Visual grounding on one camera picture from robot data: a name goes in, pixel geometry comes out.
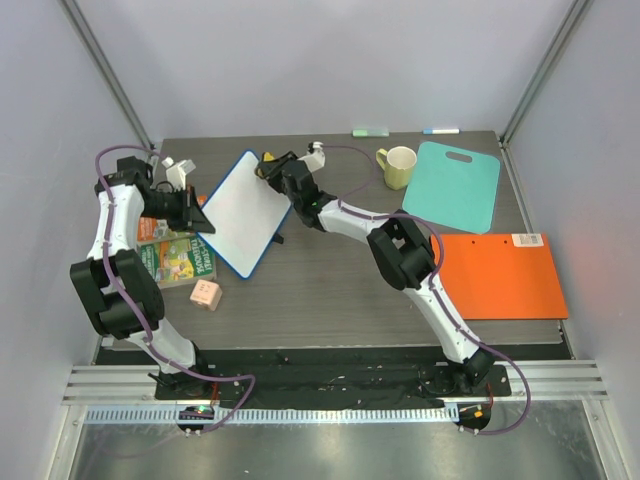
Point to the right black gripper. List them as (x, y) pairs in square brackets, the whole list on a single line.
[(279, 167)]

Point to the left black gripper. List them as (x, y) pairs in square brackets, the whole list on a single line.
[(191, 214)]

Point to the blue framed whiteboard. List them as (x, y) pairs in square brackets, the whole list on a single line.
[(246, 214)]

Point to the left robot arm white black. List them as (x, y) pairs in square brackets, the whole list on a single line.
[(118, 293)]

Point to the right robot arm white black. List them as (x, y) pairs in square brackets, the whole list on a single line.
[(403, 255)]

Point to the green treehouse book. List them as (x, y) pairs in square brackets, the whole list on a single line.
[(177, 262)]

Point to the orange treehouse book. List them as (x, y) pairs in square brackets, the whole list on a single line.
[(152, 230)]

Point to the pink cube power adapter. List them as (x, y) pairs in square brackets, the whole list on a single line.
[(206, 294)]

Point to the green eraser block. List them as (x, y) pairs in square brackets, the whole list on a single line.
[(370, 133)]

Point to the pale yellow mug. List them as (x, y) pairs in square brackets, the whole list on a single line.
[(398, 164)]

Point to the blue white marker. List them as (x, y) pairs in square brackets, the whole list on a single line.
[(441, 131)]

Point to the teal cutting board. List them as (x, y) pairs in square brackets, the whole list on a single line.
[(453, 187)]

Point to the orange clipboard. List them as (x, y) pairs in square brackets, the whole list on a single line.
[(501, 276)]

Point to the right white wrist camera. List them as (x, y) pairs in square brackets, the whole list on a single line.
[(315, 158)]

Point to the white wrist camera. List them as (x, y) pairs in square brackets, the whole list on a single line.
[(177, 171), (315, 158)]

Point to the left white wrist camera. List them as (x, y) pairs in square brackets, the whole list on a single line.
[(177, 171)]

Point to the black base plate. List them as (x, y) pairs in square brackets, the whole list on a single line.
[(332, 378)]

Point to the white slotted cable duct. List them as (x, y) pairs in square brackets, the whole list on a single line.
[(196, 415)]

